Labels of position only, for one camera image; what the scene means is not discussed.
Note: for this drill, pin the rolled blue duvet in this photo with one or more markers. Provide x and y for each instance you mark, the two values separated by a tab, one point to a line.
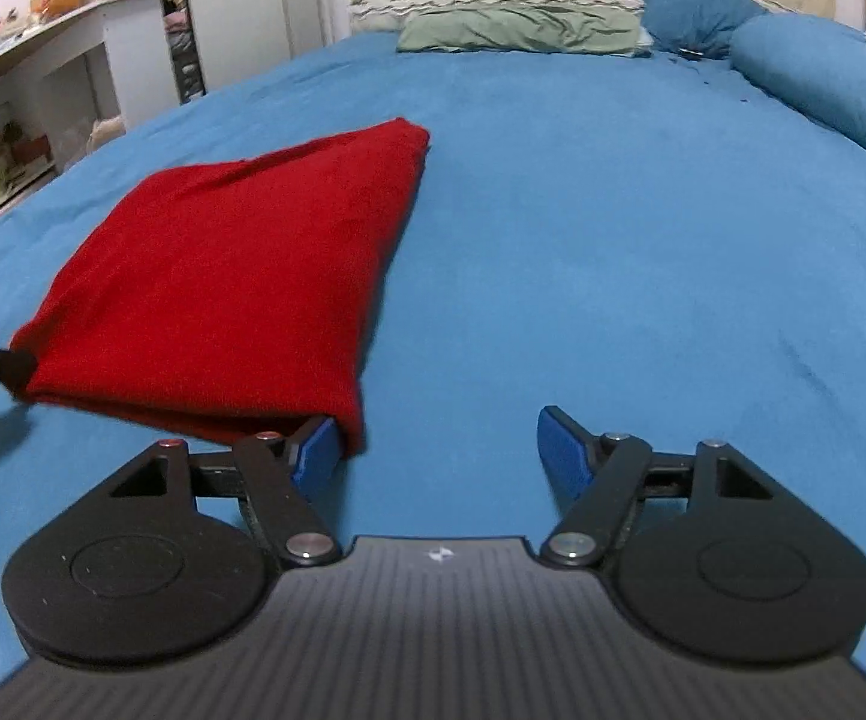
830	82

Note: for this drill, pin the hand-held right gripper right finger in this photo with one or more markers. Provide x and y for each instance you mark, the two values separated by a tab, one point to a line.
562	457

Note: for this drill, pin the crumpled white plastic bag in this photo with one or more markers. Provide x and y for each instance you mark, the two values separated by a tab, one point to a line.
105	136

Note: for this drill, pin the blue pillow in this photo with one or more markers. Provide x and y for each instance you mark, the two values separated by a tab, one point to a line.
692	7

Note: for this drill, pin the white shelf unit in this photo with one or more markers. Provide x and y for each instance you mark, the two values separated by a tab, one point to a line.
122	52

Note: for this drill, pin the red knit sweater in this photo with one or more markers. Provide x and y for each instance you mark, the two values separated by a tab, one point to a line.
238	277

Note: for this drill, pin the grey and white wardrobe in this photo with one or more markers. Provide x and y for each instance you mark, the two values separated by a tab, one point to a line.
245	7

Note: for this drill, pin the bed with blue sheet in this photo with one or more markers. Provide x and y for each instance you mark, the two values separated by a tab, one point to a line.
590	240

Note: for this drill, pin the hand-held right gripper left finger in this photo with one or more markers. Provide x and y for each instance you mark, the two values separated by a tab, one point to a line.
317	457

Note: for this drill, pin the green pillow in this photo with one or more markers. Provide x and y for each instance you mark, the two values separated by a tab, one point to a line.
523	28

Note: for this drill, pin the pile of desk clutter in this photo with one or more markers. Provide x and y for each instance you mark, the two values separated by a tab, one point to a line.
21	22

